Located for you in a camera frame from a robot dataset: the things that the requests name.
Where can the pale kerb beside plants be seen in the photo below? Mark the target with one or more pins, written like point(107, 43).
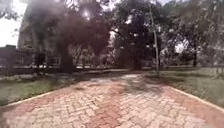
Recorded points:
point(33, 96)

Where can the shaded green lawn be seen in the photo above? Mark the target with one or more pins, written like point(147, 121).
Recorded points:
point(203, 85)

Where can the group of trees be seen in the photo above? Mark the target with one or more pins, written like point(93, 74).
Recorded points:
point(140, 33)

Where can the grass with low plants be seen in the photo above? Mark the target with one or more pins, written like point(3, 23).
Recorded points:
point(26, 88)

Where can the pale kerb beside lawn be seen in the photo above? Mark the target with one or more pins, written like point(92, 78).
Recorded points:
point(196, 98)

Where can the red brick path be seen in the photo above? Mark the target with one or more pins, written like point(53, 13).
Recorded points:
point(110, 106)

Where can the dark dense tree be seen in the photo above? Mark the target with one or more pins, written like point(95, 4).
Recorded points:
point(66, 56)

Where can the thin pale pole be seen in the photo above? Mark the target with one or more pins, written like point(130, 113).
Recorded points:
point(155, 50)

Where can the dark fence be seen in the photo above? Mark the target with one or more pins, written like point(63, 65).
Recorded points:
point(20, 58)

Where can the tall building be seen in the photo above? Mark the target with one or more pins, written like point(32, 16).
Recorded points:
point(28, 36)

